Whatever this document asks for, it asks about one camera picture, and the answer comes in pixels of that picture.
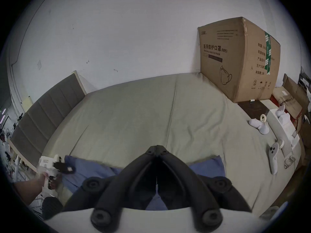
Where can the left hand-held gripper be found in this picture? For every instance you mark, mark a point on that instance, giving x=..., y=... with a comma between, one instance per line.
x=47, y=162

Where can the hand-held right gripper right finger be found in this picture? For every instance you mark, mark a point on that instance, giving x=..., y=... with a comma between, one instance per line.
x=189, y=178

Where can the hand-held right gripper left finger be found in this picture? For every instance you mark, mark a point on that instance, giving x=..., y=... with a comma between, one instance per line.
x=126, y=178

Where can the blue shirt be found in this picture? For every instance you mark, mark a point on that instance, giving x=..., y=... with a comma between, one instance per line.
x=97, y=171

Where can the person's left forearm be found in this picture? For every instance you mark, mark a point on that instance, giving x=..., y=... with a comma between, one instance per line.
x=28, y=189

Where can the person's left hand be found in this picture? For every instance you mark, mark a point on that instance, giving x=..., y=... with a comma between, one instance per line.
x=52, y=182

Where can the grey padded headboard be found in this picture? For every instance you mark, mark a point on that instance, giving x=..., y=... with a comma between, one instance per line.
x=43, y=115

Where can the bed with beige sheet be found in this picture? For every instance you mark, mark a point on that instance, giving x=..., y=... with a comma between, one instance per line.
x=145, y=105

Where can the white hand controller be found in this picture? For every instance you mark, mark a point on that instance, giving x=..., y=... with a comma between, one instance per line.
x=274, y=158
x=281, y=112
x=260, y=125

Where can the dark brown board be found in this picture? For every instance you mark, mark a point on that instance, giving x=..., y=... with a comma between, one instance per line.
x=252, y=109

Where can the white flat box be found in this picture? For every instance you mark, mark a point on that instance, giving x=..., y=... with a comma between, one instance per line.
x=279, y=130

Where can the large brown cardboard carton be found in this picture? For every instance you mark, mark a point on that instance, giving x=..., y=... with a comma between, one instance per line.
x=233, y=62

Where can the pile of flat cardboard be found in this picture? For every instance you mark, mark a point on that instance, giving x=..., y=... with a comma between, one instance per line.
x=291, y=96

